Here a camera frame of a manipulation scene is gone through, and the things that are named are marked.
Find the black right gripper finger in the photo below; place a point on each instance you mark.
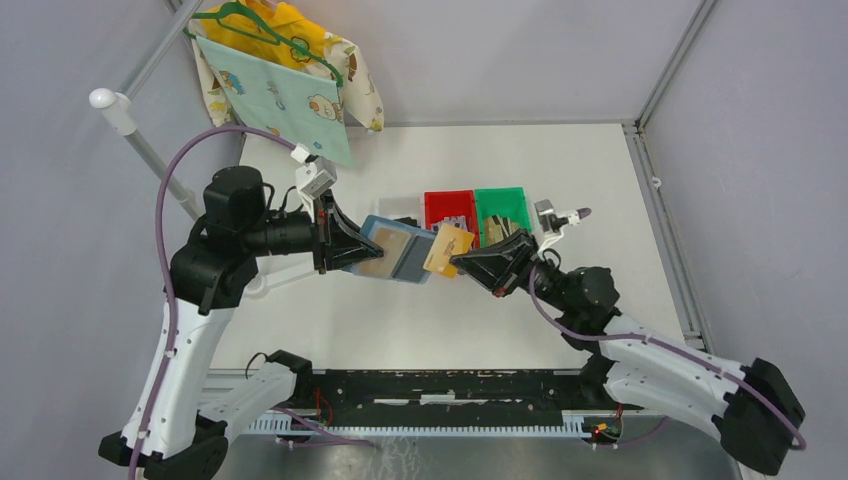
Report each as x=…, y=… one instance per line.
x=490, y=272
x=519, y=242

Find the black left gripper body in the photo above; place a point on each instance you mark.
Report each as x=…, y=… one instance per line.
x=320, y=230

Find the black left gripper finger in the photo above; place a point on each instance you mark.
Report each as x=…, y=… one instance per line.
x=344, y=257
x=343, y=233

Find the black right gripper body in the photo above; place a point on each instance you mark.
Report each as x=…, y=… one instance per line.
x=524, y=271

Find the gold card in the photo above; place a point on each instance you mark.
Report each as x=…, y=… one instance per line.
x=449, y=242
x=394, y=243

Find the blue leather card holder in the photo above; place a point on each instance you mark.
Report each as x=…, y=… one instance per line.
x=410, y=266

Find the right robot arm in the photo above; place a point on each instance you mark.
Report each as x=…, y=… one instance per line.
x=749, y=409

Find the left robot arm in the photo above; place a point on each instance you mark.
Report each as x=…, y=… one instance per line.
x=173, y=434

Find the gold cards in green bin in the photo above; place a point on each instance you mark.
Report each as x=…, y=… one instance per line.
x=497, y=228

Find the white magnetic stripe cards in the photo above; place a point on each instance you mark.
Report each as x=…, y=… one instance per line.
x=456, y=221

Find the black VIP cards stack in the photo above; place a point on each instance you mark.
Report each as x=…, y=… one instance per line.
x=409, y=221

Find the green plastic bin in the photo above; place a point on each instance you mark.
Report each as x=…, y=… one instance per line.
x=509, y=204

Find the white plastic bin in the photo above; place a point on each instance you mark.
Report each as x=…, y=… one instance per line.
x=393, y=207

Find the red plastic bin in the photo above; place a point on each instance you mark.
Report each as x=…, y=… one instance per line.
x=439, y=204

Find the mint cartoon cloth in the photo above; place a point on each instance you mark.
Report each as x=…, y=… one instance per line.
x=299, y=107

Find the green clothes hanger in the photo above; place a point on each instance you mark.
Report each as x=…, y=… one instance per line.
x=271, y=36

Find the yellow patterned child shirt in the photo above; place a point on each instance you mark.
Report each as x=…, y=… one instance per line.
x=277, y=32

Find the white clothes rack stand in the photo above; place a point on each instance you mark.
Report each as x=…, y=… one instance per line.
x=114, y=108

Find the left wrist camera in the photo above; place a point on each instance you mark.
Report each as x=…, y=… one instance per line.
x=312, y=179

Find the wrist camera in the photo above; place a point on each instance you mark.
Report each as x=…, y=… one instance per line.
x=312, y=179
x=553, y=223

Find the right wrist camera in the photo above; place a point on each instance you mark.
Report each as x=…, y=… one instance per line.
x=553, y=223

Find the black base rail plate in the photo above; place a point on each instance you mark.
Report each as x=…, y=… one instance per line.
x=443, y=398

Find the white toothed cable duct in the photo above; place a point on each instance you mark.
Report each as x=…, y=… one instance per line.
x=283, y=425

